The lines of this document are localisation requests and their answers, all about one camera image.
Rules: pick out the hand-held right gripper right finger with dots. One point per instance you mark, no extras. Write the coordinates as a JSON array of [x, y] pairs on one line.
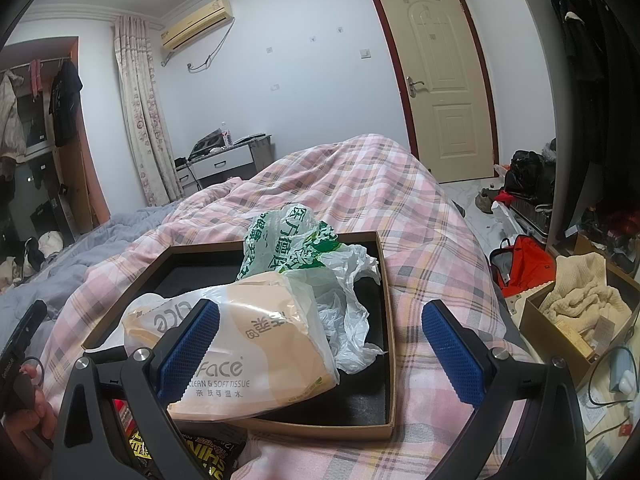
[[452, 360]]

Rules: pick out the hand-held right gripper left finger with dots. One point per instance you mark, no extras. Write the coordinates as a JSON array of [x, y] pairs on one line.
[[187, 350]]

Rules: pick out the beige tissue pack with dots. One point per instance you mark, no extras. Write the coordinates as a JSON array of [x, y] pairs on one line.
[[270, 330]]

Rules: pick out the brown cardboard box black lining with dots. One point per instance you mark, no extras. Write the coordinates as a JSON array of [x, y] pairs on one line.
[[350, 405]]

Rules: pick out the person's left hand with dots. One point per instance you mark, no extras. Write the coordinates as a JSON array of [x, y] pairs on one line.
[[30, 425]]

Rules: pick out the open cardboard box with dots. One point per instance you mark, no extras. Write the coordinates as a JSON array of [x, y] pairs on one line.
[[537, 325]]

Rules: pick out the grey blanket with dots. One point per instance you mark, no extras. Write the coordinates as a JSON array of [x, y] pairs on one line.
[[55, 270]]

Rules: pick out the black yellow snack packet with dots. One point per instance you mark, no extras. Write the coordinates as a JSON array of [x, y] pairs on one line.
[[210, 450]]

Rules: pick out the red bag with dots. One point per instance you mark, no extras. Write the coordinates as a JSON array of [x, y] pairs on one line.
[[530, 265]]

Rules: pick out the white cap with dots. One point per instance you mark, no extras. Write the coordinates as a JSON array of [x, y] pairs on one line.
[[50, 243]]

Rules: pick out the white floor bag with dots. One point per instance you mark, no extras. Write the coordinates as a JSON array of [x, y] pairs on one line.
[[505, 222]]

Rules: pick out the white green plastic bag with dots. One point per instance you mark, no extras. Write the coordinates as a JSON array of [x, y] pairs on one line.
[[285, 237]]

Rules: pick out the cream fleece blanket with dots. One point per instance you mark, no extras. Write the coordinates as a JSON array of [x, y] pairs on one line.
[[585, 290]]

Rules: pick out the dark suitcase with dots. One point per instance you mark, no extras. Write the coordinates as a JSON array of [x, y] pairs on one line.
[[532, 222]]

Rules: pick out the light blue device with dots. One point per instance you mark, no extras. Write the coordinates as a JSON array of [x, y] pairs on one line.
[[620, 370]]

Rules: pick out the wooden wardrobe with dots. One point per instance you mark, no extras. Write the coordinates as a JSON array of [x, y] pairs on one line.
[[75, 185]]

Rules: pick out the white nightstand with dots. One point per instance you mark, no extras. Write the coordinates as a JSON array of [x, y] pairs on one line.
[[225, 163]]

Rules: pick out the black bag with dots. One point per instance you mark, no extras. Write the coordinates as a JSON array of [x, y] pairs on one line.
[[527, 175]]

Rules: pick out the pink plaid blanket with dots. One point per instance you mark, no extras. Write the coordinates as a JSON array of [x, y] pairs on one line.
[[360, 180]]

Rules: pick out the black device on nightstand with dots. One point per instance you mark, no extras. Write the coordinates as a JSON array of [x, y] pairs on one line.
[[206, 143]]

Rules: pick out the flat black item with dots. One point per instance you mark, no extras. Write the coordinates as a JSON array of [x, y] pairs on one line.
[[250, 138]]

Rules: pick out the floral curtain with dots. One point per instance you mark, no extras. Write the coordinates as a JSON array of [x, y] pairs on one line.
[[140, 110]]

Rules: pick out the beige hanging jacket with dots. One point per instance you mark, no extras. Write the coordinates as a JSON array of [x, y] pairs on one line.
[[11, 115]]

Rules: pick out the black hanging shirt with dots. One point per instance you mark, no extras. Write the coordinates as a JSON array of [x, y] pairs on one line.
[[65, 105]]

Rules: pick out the pink hanging garment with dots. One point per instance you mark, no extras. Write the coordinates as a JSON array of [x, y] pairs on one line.
[[35, 80]]

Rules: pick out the cream air conditioner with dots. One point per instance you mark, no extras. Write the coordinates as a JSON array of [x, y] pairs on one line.
[[197, 24]]

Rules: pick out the black hanging coats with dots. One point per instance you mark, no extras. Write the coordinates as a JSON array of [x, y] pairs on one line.
[[590, 60]]

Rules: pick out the cream door red frame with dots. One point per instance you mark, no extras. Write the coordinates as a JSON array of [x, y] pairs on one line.
[[435, 75]]

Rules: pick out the white light switch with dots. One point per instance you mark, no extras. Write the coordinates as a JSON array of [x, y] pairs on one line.
[[366, 53]]

